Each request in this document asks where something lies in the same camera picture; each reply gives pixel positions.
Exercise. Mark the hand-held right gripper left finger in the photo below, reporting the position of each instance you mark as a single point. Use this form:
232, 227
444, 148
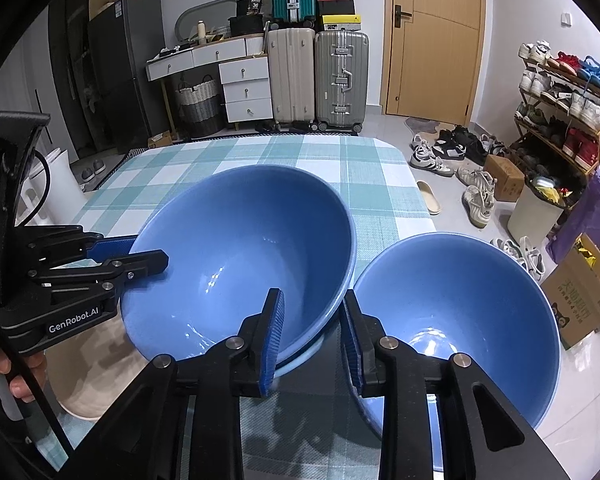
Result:
272, 340

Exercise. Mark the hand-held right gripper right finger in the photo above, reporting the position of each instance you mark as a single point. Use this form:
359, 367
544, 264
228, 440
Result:
352, 345

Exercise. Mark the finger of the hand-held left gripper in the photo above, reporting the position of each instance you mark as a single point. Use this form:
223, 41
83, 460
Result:
115, 247
140, 265

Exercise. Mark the cream round plate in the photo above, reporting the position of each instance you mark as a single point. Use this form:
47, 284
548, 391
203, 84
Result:
85, 385

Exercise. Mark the person's left hand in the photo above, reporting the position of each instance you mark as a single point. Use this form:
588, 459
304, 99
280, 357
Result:
27, 377

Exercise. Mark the white kettle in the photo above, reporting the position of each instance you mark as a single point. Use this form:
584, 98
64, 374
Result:
60, 180

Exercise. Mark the small cardboard box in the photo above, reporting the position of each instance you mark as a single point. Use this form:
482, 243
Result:
160, 140

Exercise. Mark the tall dark glass cabinet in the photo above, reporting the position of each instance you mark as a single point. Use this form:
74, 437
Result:
67, 60

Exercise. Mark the woven laundry basket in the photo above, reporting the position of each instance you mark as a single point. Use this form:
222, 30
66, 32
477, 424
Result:
197, 107

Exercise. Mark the dark grey fridge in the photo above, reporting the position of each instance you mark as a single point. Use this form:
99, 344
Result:
130, 60

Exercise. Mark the teal checked tablecloth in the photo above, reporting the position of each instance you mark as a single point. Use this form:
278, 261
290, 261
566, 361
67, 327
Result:
330, 170

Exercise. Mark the scattered shoes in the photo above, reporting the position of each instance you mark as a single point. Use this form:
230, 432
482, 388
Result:
432, 160

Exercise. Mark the white dressing table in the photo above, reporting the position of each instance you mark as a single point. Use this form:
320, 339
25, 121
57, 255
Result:
245, 92

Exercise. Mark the white trash bin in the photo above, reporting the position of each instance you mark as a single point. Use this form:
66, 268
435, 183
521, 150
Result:
535, 215

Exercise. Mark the brown cardboard box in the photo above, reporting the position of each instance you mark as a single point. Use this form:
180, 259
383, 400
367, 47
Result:
504, 177

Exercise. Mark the grey door mat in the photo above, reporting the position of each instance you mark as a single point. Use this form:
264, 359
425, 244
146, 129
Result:
421, 124

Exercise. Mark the large printed cardboard box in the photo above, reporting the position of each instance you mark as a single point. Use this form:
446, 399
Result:
580, 300

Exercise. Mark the cream bottle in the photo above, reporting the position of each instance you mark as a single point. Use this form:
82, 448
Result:
201, 31

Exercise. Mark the beige suitcase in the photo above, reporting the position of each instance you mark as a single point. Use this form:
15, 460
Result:
290, 80

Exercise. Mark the white plastic basket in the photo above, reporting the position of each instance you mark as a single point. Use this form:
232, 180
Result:
221, 33

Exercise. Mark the arched mirror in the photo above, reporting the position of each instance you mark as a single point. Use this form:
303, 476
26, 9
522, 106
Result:
195, 12

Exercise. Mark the black storage basket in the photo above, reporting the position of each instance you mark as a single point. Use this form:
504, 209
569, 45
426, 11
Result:
246, 26

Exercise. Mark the silver suitcase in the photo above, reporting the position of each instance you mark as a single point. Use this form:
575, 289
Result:
341, 80

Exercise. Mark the purple plastic bag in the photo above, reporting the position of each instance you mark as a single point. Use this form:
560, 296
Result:
590, 210

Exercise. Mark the black paper bag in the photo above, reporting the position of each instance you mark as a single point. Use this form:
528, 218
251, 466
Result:
250, 1

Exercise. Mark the black yellow shoe box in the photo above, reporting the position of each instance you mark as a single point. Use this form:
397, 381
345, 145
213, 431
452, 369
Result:
339, 23

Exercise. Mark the wooden shoe rack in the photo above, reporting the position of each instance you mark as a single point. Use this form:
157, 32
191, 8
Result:
565, 110

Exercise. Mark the wooden door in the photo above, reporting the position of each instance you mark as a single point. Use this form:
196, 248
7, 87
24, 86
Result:
432, 35

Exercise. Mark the plain black shoe box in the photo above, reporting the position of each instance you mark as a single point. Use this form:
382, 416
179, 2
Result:
336, 7

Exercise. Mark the white wall switch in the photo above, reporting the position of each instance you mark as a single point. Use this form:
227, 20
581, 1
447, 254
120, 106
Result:
567, 19

